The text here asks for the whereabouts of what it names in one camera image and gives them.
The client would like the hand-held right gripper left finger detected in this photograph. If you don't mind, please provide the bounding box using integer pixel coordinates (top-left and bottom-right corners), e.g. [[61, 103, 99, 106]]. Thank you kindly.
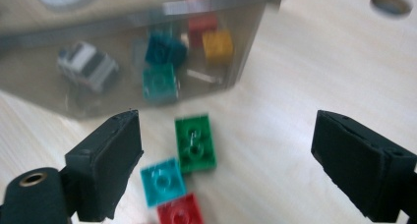
[[64, 109, 145, 223]]

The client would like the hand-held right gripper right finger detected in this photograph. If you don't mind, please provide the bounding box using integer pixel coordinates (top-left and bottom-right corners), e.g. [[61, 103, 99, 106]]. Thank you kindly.
[[310, 109, 417, 223]]

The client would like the red toy block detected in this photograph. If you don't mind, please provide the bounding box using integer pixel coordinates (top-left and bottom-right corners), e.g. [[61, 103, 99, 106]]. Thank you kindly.
[[187, 14, 219, 50], [156, 193, 205, 224]]

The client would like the green toy block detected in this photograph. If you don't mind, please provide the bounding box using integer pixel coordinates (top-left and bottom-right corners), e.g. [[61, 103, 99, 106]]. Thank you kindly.
[[174, 113, 218, 174]]

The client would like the white toy car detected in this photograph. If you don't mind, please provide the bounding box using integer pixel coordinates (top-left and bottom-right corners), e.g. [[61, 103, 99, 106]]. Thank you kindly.
[[57, 41, 120, 94]]

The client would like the dark teal toy block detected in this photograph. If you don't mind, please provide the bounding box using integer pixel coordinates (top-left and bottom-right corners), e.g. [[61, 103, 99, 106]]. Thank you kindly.
[[145, 31, 189, 68]]

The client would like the clear brown plastic storage box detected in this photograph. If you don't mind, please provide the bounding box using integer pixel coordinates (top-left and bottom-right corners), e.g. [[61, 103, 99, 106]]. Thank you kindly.
[[0, 0, 283, 120]]

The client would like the orange toy block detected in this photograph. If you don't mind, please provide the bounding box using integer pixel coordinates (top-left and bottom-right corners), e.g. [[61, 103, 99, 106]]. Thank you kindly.
[[202, 28, 234, 66]]

